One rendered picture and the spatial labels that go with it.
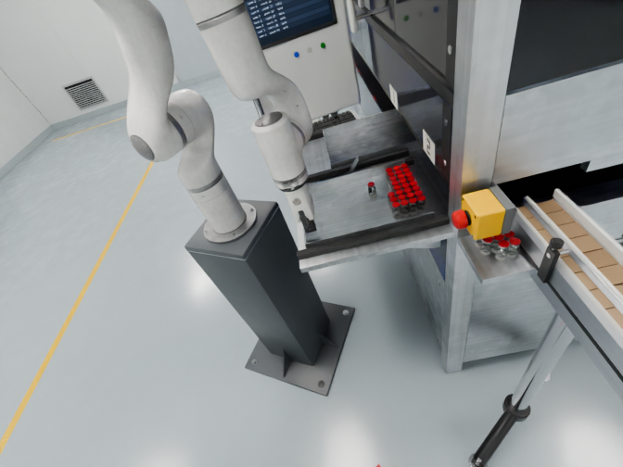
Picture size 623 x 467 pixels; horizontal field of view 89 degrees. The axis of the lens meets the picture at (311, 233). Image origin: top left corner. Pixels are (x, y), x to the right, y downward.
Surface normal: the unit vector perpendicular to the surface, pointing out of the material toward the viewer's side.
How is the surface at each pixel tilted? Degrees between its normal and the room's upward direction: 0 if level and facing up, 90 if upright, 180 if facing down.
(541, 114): 90
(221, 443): 0
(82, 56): 90
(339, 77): 90
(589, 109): 90
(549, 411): 0
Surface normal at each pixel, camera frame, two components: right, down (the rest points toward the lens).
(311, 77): 0.18, 0.66
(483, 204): -0.26, -0.68
